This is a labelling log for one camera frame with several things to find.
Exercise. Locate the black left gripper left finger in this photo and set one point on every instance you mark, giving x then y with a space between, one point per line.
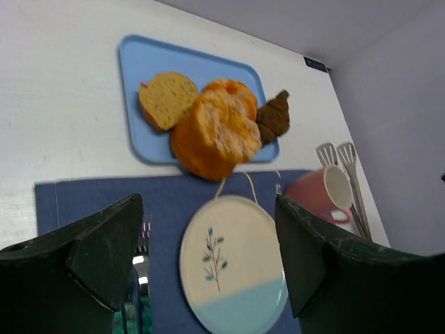
71 280

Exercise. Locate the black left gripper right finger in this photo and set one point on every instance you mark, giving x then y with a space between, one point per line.
341 283

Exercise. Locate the brown chocolate croissant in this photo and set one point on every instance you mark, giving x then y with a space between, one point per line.
273 118

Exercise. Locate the sliced yellow bread loaf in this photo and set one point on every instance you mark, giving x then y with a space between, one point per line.
166 99

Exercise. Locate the pink mug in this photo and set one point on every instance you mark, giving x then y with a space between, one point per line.
325 192

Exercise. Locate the white and blue plate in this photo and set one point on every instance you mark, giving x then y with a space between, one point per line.
231 268

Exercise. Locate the blue cloth placemat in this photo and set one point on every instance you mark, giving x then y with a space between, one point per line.
169 203

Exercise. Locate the steel tongs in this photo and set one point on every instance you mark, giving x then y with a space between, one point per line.
345 154

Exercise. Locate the large orange sugared bun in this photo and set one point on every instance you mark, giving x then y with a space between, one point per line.
215 136

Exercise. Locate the small orange bun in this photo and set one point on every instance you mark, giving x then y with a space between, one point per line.
234 88

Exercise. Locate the right corner label sticker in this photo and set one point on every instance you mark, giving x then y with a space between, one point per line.
315 64

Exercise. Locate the blue plastic tray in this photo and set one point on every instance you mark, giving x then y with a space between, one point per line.
142 58

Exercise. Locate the teal handled spoon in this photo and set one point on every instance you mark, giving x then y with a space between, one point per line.
141 264

